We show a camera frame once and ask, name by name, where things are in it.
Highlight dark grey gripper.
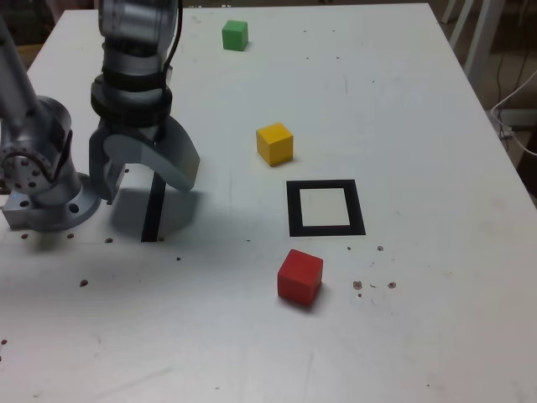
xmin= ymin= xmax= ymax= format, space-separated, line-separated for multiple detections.
xmin=88 ymin=118 xmax=202 ymax=202

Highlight yellow cube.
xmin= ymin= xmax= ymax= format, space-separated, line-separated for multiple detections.
xmin=255 ymin=122 xmax=295 ymax=168

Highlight green cube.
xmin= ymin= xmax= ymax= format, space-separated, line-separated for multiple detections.
xmin=222 ymin=19 xmax=249 ymax=52

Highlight red cube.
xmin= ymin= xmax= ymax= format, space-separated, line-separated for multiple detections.
xmin=277 ymin=249 xmax=325 ymax=307

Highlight black tape square outline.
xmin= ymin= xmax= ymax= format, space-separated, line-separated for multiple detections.
xmin=285 ymin=179 xmax=367 ymax=238

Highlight black tape strip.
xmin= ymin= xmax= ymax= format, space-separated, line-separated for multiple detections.
xmin=140 ymin=171 xmax=169 ymax=243

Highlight white metal furniture frame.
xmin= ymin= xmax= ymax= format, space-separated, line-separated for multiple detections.
xmin=441 ymin=0 xmax=505 ymax=85

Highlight white cable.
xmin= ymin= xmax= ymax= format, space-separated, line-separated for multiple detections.
xmin=489 ymin=69 xmax=537 ymax=157

